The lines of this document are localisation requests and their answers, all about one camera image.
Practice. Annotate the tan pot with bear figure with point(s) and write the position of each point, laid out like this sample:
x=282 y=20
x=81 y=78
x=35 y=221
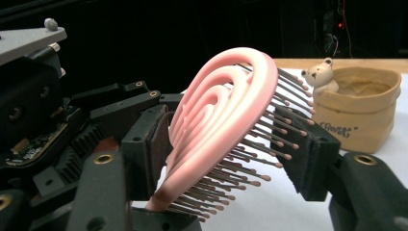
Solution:
x=359 y=125

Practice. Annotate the black device with red light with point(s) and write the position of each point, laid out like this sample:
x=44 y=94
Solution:
x=336 y=32

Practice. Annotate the pink hairbrush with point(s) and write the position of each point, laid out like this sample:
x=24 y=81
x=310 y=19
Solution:
x=218 y=128

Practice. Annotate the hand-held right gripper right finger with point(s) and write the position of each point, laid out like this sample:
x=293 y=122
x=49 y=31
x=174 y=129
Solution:
x=369 y=192

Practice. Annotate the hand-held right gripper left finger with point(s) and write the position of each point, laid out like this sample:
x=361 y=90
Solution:
x=99 y=192

